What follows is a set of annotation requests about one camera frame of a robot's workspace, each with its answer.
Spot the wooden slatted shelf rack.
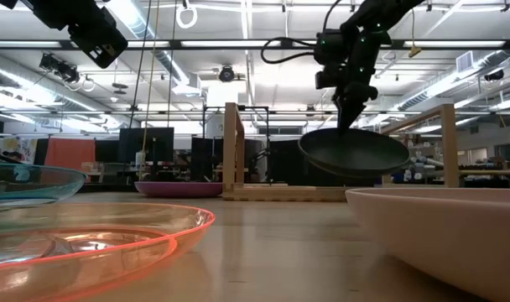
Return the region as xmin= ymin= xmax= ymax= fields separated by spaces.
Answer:
xmin=221 ymin=102 xmax=510 ymax=203

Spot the teal transparent plate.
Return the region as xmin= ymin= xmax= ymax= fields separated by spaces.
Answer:
xmin=0 ymin=162 xmax=89 ymax=213

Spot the white hanging ring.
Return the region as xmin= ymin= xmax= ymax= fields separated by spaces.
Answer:
xmin=174 ymin=2 xmax=199 ymax=30

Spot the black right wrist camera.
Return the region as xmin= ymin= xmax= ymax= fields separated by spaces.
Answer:
xmin=313 ymin=28 xmax=344 ymax=91

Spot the black partition screen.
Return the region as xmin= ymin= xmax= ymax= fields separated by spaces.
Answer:
xmin=190 ymin=134 xmax=269 ymax=185

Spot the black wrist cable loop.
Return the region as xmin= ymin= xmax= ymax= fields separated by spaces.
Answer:
xmin=260 ymin=36 xmax=323 ymax=65

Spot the black plate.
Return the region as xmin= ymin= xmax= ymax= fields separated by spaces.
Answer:
xmin=297 ymin=127 xmax=411 ymax=180

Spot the purple plate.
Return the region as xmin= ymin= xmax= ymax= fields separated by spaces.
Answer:
xmin=133 ymin=180 xmax=225 ymax=200

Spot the yellow hanging plug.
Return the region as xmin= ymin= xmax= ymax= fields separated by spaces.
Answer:
xmin=407 ymin=7 xmax=423 ymax=59

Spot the colourful wall poster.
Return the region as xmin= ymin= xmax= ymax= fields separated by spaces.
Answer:
xmin=0 ymin=137 xmax=39 ymax=165

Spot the orange transparent plate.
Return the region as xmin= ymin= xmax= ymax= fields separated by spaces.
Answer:
xmin=0 ymin=202 xmax=217 ymax=302

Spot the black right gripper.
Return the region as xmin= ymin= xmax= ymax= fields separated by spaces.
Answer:
xmin=332 ymin=39 xmax=384 ymax=135

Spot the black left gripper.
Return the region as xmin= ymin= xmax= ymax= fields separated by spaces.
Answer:
xmin=68 ymin=4 xmax=129 ymax=70

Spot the pink plate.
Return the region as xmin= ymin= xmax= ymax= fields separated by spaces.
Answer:
xmin=344 ymin=186 xmax=510 ymax=302

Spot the black overhead camera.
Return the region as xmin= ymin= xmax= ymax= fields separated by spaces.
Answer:
xmin=218 ymin=64 xmax=237 ymax=84

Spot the white air vent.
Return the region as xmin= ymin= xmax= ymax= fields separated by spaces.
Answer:
xmin=455 ymin=50 xmax=475 ymax=74

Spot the orange cloth panel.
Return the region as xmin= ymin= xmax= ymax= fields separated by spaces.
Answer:
xmin=44 ymin=137 xmax=97 ymax=172

